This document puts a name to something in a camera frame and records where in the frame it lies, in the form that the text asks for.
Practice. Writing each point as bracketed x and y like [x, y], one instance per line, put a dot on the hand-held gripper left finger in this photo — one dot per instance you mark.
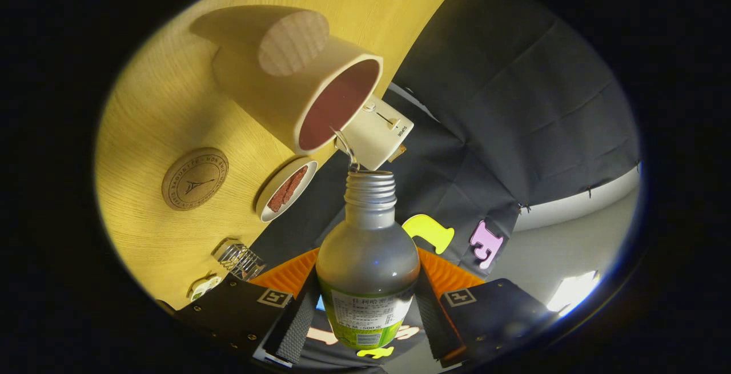
[297, 328]

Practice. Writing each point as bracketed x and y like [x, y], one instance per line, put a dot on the red sausage pieces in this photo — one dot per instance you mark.
[287, 189]

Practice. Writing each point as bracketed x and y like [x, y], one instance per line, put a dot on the wooden table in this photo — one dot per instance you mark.
[160, 105]

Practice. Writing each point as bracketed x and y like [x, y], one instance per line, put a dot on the silver juice bottle green label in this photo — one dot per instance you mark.
[368, 248]

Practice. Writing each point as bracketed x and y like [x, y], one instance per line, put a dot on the small white oval plate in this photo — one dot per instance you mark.
[302, 188]

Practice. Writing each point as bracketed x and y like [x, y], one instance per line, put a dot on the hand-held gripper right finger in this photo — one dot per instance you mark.
[434, 322]

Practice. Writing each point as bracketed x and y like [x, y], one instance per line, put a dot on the brown toast slice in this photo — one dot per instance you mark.
[398, 153]

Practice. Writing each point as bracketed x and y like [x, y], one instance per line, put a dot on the round cork coaster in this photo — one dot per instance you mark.
[195, 179]

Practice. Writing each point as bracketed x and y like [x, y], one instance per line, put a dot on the cream toaster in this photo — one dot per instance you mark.
[374, 137]

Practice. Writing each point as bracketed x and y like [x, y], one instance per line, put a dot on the divided plate with grains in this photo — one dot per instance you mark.
[204, 286]

